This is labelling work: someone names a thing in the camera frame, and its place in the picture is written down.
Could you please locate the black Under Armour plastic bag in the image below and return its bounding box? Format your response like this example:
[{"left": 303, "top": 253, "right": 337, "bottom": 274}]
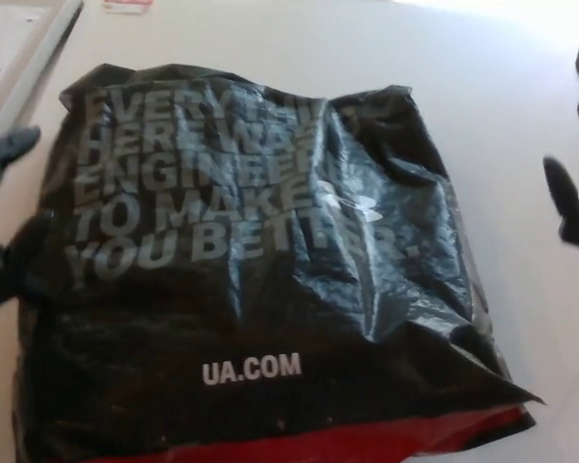
[{"left": 9, "top": 62, "right": 546, "bottom": 463}]

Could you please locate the white printed paper sheet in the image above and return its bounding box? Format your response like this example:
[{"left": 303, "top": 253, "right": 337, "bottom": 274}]
[{"left": 0, "top": 0, "right": 71, "bottom": 115}]

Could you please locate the white red label sticker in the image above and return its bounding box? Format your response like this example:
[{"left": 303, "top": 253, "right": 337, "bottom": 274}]
[{"left": 103, "top": 0, "right": 156, "bottom": 15}]

